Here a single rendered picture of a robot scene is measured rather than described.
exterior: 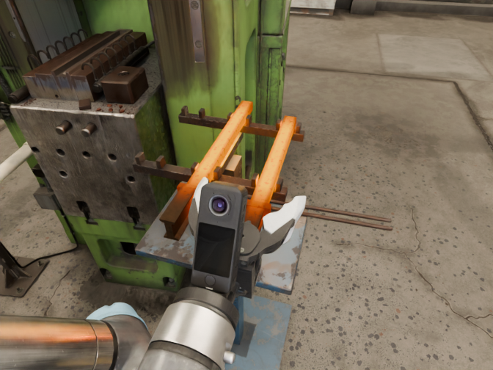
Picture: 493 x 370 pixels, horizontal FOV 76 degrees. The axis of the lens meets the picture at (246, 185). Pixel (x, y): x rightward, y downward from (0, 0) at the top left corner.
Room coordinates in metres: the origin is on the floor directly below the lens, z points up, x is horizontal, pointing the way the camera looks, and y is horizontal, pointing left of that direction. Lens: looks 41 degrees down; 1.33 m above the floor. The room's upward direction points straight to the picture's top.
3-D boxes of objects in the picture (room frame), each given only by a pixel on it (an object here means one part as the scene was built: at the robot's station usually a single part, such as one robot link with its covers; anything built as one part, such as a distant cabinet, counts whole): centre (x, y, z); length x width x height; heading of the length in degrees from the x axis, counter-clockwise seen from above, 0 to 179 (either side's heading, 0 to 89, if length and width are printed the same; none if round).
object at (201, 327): (0.14, 0.05, 1.02); 0.08 x 0.05 x 0.08; 74
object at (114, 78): (0.90, 0.35, 0.95); 0.12 x 0.08 x 0.06; 171
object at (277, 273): (0.58, 0.05, 0.69); 0.40 x 0.30 x 0.02; 73
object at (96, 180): (1.08, 0.45, 0.69); 0.56 x 0.38 x 0.45; 171
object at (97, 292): (0.82, 0.55, 0.01); 0.58 x 0.39 x 0.01; 81
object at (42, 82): (1.08, 0.51, 0.96); 0.42 x 0.20 x 0.09; 171
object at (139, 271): (1.08, 0.45, 0.23); 0.55 x 0.37 x 0.47; 171
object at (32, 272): (0.88, 1.11, 0.05); 0.22 x 0.22 x 0.09; 81
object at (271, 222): (0.29, -0.05, 1.01); 0.09 x 0.03 x 0.06; 128
